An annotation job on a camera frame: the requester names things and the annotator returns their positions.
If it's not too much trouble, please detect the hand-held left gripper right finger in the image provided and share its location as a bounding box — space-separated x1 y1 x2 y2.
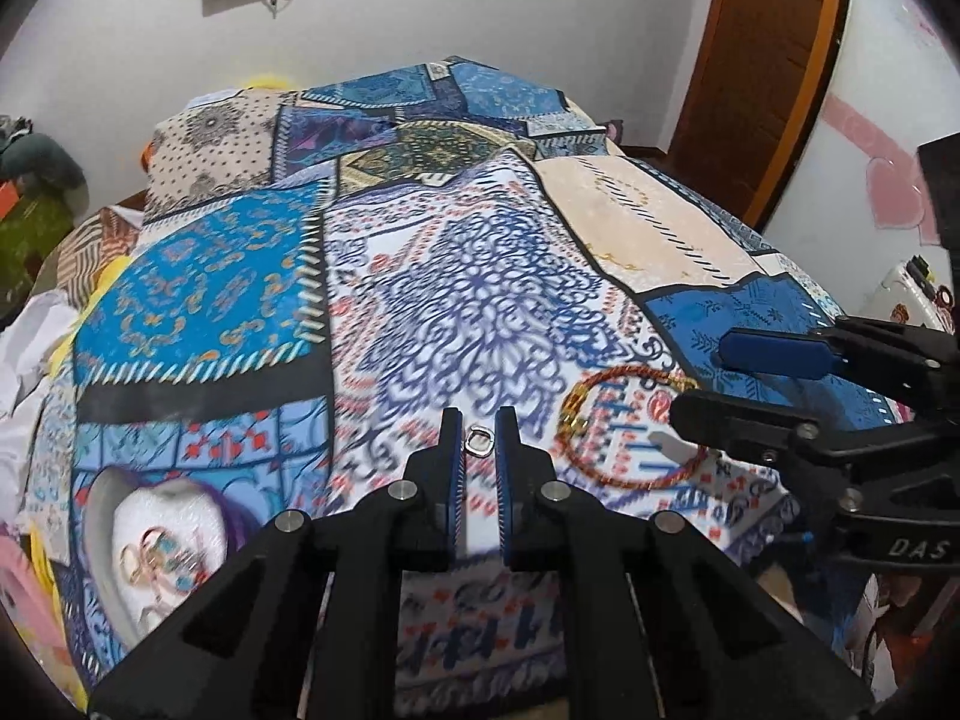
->
493 406 876 720

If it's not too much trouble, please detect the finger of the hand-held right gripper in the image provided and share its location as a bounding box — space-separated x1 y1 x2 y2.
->
715 313 960 400
668 387 872 497

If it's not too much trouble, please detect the white cloth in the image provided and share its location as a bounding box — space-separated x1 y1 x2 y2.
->
0 290 80 422

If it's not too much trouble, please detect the white printed container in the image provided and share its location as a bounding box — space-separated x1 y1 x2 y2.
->
862 258 958 332

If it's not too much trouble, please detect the orange striped cloth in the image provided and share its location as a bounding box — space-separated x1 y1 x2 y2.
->
55 205 144 309

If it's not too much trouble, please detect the brown wooden door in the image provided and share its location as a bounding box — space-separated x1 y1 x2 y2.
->
665 0 854 231

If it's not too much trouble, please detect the pink cloth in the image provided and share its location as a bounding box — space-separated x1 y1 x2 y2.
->
0 531 77 700

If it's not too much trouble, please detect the grey cloth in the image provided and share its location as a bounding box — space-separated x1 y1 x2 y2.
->
0 133 90 200

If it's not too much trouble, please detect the heart-shaped tin box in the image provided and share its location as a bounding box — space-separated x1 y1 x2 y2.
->
75 463 245 650

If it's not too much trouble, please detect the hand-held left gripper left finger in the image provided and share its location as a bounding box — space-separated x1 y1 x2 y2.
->
86 406 466 720

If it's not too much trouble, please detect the blue patchwork blanket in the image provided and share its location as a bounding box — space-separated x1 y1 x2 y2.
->
22 55 913 720

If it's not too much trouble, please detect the yellow pillow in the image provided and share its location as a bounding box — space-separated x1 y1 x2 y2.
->
239 73 302 95

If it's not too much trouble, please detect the gold ring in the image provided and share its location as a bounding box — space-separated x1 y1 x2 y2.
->
118 530 163 587

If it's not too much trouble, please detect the turquoise bead bracelet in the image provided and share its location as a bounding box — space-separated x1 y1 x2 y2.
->
154 528 216 595

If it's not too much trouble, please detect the black box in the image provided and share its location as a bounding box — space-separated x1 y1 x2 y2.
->
916 136 960 248

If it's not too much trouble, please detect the red and gold bracelet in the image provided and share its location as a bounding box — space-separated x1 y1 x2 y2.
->
557 364 712 489

